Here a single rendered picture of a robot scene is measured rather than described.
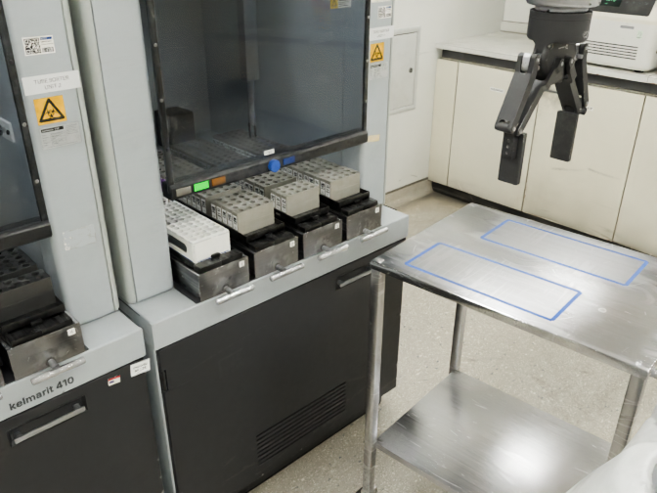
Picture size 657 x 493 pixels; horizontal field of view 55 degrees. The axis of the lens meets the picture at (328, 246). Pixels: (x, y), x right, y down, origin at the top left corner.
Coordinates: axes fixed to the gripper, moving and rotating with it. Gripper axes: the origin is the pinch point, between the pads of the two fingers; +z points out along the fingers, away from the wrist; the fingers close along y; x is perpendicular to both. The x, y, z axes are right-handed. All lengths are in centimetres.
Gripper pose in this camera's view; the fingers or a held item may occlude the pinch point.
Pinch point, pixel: (536, 162)
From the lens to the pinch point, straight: 94.1
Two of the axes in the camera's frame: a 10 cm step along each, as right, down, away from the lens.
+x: -6.9, -3.3, 6.5
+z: 0.0, 8.9, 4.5
